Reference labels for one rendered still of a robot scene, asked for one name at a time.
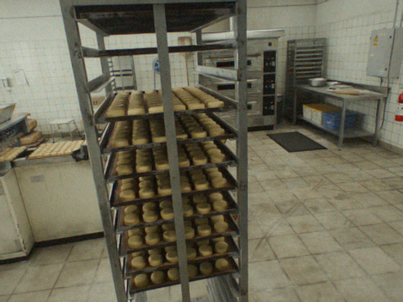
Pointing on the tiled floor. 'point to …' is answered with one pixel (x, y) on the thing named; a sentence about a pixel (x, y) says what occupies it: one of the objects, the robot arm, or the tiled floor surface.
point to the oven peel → (185, 52)
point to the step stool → (64, 127)
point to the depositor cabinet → (14, 221)
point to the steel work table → (344, 108)
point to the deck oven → (270, 82)
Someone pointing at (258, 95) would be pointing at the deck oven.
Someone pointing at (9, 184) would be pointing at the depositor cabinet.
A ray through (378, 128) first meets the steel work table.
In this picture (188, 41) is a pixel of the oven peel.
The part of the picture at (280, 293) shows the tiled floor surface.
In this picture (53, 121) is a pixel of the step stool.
